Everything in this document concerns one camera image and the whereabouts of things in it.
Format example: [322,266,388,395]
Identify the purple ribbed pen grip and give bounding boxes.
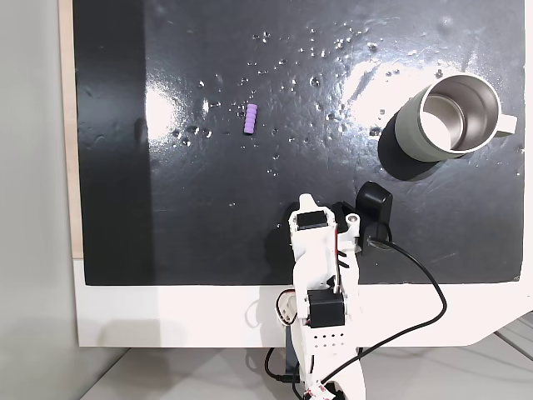
[242,103,259,136]

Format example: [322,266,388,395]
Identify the black table mat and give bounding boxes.
[72,0,526,288]

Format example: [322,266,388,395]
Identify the sage green steel mug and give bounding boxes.
[392,73,519,163]

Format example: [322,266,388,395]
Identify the black camera box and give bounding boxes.
[355,180,395,256]

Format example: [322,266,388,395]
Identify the black camera cable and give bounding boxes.
[264,235,449,400]

